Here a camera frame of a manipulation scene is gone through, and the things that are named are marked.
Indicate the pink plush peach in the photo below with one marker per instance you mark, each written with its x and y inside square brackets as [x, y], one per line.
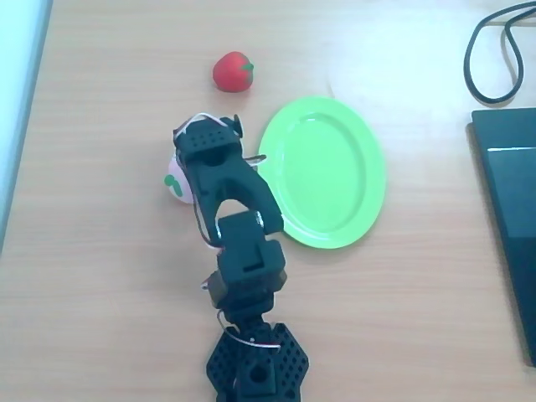
[178, 184]

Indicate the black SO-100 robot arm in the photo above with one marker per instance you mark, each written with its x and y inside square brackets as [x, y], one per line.
[247, 259]

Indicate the green oval plate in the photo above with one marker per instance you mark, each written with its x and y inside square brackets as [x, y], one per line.
[322, 176]

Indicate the red toy tomato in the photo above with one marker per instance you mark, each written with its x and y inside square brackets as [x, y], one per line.
[232, 73]

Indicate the black laptop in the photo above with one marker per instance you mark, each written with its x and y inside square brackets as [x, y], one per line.
[515, 201]

